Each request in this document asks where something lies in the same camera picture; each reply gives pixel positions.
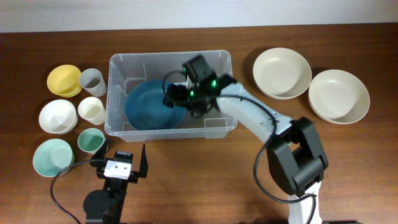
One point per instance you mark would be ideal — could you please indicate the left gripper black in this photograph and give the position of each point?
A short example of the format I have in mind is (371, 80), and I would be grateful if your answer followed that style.
(97, 160)

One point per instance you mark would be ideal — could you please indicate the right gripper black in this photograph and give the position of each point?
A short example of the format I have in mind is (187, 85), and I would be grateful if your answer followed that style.
(170, 92)

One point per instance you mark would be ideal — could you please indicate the dark blue bowl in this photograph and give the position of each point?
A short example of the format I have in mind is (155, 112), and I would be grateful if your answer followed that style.
(145, 110)

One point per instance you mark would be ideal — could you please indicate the cream bowl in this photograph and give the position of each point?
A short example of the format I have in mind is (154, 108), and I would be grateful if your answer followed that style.
(338, 97)
(282, 73)

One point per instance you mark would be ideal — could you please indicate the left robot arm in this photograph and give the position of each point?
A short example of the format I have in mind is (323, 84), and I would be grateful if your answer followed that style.
(106, 205)

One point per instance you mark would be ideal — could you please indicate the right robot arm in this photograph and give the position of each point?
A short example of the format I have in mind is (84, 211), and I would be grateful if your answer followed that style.
(295, 155)

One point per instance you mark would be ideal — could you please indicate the green plastic cup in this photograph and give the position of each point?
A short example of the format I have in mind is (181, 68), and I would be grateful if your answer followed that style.
(90, 140)

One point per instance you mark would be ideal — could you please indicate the clear plastic storage bin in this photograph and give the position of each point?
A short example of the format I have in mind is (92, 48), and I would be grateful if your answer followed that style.
(126, 71)

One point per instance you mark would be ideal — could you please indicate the cream plastic cup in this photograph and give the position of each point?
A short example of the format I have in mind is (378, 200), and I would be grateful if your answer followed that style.
(92, 110)

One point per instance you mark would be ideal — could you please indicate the light green small bowl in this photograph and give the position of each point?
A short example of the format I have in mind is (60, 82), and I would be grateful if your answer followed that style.
(52, 156)

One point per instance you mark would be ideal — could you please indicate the white small bowl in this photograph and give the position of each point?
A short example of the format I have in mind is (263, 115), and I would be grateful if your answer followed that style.
(58, 117)

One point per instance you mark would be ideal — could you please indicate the grey plastic cup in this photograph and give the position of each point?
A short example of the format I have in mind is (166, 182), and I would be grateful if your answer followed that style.
(93, 82)

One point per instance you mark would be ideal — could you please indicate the yellow small bowl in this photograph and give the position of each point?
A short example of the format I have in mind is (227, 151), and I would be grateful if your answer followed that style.
(64, 81)

